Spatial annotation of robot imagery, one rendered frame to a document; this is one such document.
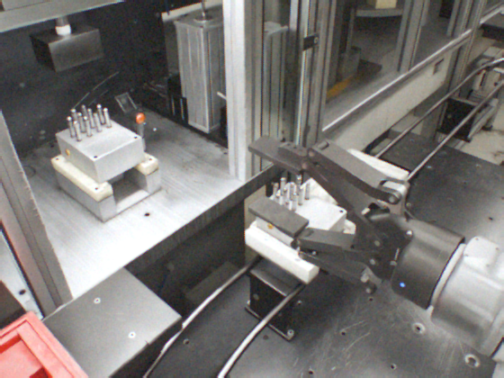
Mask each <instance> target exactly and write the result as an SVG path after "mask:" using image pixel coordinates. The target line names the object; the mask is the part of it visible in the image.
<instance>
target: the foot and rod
mask: <svg viewBox="0 0 504 378"><path fill-rule="evenodd" d="M53 20H54V23H55V25H56V28H52V29H49V30H46V31H40V32H37V33H34V34H30V35H29V38H30V40H31V45H32V47H33V49H34V53H35V58H36V61H37V62H38V63H40V64H42V65H43V66H44V67H46V68H49V69H50V70H54V71H55V72H58V71H60V70H63V69H65V68H73V67H75V66H78V65H81V64H84V63H86V62H88V61H91V60H94V59H99V58H100V57H103V56H104V54H103V50H102V42H101V38H100V34H99V30H98V29H96V28H93V27H91V26H88V25H85V24H83V23H81V22H72V23H69V22H68V17H67V16H66V15H64V16H61V17H58V18H54V19H53Z"/></svg>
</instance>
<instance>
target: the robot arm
mask: <svg viewBox="0 0 504 378"><path fill-rule="evenodd" d="M247 148H248V151H249V152H251V153H253V154H255V155H256V156H258V157H260V158H264V159H266V160H268V161H270V162H272V163H273V164H275V165H277V166H279V167H281V168H283V169H285V170H287V171H289V172H290V173H292V174H295V175H297V176H301V175H302V174H303V173H305V172H306V173H307V175H308V176H310V177H311V178H312V179H313V180H314V181H315V182H316V183H317V184H318V185H319V186H321V187H322V188H323V190H324V191H325V192H326V193H327V194H329V195H330V196H331V197H332V198H333V199H334V200H335V201H336V202H337V203H338V204H339V205H340V206H341V207H342V208H343V209H344V210H346V211H347V212H348V218H349V219H350V220H351V221H352V223H353V224H354V225H355V234H351V233H345V232H339V231H334V230H329V229H320V228H306V227H307V226H309V220H308V219H306V218H305V217H303V216H301V215H300V214H299V213H297V212H295V211H291V210H290V209H288V208H286V207H284V206H283V205H281V204H280V203H278V202H276V201H274V200H273V199H271V198H269V197H267V196H266V195H262V196H261V197H259V198H258V199H257V200H256V201H255V202H253V203H252V204H250V205H249V206H248V211H249V212H252V213H253V214H255V215H256V216H257V217H258V218H260V219H262V220H263V221H266V222H267V223H269V224H271V225H272V226H273V227H275V228H276V229H278V230H280V231H281V232H282V233H284V234H285V235H287V236H289V237H290V238H291V239H292V241H291V242H290V246H291V247H292V248H293V249H294V250H295V249H297V248H300V251H299V252H298V257H299V258H300V259H301V260H303V261H306V262H309V263H311V264H313V265H315V266H317V267H319V268H321V269H323V270H325V271H327V272H329V273H332V274H334V275H337V276H339V277H342V278H344V279H346V280H348V281H349V282H350V283H353V284H355V285H356V286H359V287H360V288H361V289H362V290H363V291H364V292H366V293H367V294H369V295H374V293H375V291H376V290H377V289H378V288H379V287H380V285H381V284H383V282H384V281H388V282H391V288H392V290H393V291H394V292H395V293H397V294H399V295H400V296H402V297H404V298H405V299H407V300H409V301H410V302H412V303H414V304H415V305H418V306H419V307H420V308H422V309H424V310H425V311H426V310H427V309H428V308H429V307H430V305H431V306H432V307H434V308H433V310H432V312H431V315H430V320H431V322H432V323H433V324H434V325H436V326H438V327H440V328H441V329H443V330H444V331H446V332H447V333H448V334H450V335H453V336H455V337H456V338H458V339H460V340H462V341H463V342H464V343H465V344H468V345H470V346H471V347H474V349H476V351H477V352H478V353H482V354H484V355H486V356H488V357H490V358H491V359H492V360H493V361H496V362H497V365H496V367H495V370H494V373H493V376H492V378H504V246H503V245H501V244H499V243H496V242H494V241H492V240H489V239H487V238H485V237H484V236H480V235H477V236H474V237H473V238H472V239H471V240H470V242H469V243H468V244H467V245H465V244H464V242H465V236H463V235H461V234H459V233H455V232H453V231H451V230H450V229H448V228H446V227H443V226H441V225H439V224H438V223H436V222H434V221H422V220H416V218H415V217H413V216H412V215H411V214H410V213H409V212H408V211H407V210H406V209H405V195H406V194H407V193H408V192H409V191H410V189H411V186H410V184H409V183H408V182H407V181H405V180H402V179H399V178H395V177H389V176H387V175H385V174H383V173H382V172H380V171H379V170H378V169H376V168H374V167H373V166H371V165H369V164H367V163H366V162H365V161H363V160H361V159H359V158H358V157H355V156H354V155H352V153H350V152H348V151H347V150H345V149H343V148H341V147H340V146H339V145H338V144H337V143H333V142H332V141H330V140H328V139H325V138H324V139H321V141H319V142H316V143H315V144H313V145H312V146H310V147H309V148H308V149H306V148H304V147H302V146H300V145H298V144H295V143H293V142H291V141H286V142H281V141H280V140H276V139H273V138H271V137H269V136H267V135H264V136H262V137H261V138H259V139H257V140H254V141H253V142H251V143H249V144H248V145H247ZM317 165H319V166H317ZM378 200H379V201H378ZM384 205H386V206H388V207H389V208H384V207H383V206H384ZM366 209H370V210H368V211H367V212H366V213H365V214H364V215H363V214H362V212H363V211H364V210H366ZM313 252H316V254H315V255H313V254H312V253H313Z"/></svg>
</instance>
